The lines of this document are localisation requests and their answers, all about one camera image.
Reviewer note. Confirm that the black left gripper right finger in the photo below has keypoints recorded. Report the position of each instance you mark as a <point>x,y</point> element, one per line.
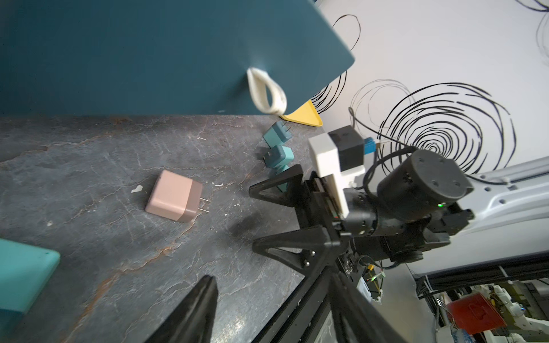
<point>354,318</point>

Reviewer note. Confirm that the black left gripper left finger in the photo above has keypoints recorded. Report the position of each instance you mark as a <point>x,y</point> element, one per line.
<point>192,320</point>

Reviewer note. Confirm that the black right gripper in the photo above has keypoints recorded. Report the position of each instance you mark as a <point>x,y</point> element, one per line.
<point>320,241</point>

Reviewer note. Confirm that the pink plug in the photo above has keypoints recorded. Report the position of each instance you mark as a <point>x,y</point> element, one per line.
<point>175,197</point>

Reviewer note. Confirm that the teal drawer cabinet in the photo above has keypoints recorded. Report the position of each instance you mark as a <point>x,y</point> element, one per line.
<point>123,58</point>

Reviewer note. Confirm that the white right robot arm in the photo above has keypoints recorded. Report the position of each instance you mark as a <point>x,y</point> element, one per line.
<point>418,207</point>

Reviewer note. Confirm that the yellow tray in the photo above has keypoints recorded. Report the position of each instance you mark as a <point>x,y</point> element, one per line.
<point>305,115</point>

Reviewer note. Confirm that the black linear rail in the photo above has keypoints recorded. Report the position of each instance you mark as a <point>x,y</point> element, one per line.
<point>302,315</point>

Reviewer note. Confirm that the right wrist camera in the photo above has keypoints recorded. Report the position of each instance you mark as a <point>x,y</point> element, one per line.
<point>338,159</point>

